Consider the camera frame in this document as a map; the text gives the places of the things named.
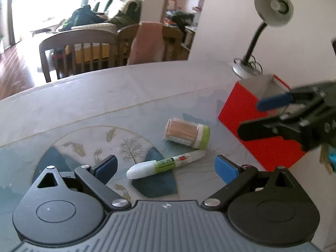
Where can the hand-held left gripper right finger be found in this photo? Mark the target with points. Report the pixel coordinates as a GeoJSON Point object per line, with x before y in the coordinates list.
{"type": "Point", "coordinates": [225, 169]}

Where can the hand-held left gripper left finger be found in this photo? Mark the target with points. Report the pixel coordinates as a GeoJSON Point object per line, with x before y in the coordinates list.
{"type": "Point", "coordinates": [106, 169]}

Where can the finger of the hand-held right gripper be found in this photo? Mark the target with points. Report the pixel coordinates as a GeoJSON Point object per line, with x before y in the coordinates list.
{"type": "Point", "coordinates": [262, 130]}
{"type": "Point", "coordinates": [275, 102]}

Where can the red cardboard box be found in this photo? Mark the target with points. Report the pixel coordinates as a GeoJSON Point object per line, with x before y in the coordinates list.
{"type": "Point", "coordinates": [236, 110]}

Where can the white green glue pen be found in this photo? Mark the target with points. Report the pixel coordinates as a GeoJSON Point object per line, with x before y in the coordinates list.
{"type": "Point", "coordinates": [147, 168]}

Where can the green lid toothpick jar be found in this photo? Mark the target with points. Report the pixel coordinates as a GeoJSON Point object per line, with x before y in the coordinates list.
{"type": "Point", "coordinates": [183, 131]}

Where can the person's right hand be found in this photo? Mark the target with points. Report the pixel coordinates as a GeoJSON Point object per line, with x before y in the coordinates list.
{"type": "Point", "coordinates": [333, 160]}

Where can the grey desk lamp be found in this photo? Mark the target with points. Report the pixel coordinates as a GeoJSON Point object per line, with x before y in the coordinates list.
{"type": "Point", "coordinates": [273, 8]}

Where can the brown wooden chair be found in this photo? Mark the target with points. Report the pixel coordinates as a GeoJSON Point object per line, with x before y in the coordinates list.
{"type": "Point", "coordinates": [176, 47]}

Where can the yellow cloth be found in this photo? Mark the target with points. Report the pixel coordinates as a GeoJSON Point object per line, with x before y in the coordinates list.
{"type": "Point", "coordinates": [78, 53]}

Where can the colourful clothes pile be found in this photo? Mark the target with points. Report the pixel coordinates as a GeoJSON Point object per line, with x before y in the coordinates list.
{"type": "Point", "coordinates": [181, 18]}

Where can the pink cloth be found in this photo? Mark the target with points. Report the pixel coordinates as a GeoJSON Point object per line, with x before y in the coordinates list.
{"type": "Point", "coordinates": [147, 42]}

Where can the dark wooden chair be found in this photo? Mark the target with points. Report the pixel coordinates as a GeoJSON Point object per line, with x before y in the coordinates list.
{"type": "Point", "coordinates": [78, 35]}

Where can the sofa with white cushions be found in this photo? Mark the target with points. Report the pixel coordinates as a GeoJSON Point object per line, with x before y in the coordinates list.
{"type": "Point", "coordinates": [105, 26]}

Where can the dark clothes pile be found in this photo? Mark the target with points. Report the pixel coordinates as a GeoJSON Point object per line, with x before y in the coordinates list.
{"type": "Point", "coordinates": [81, 15]}

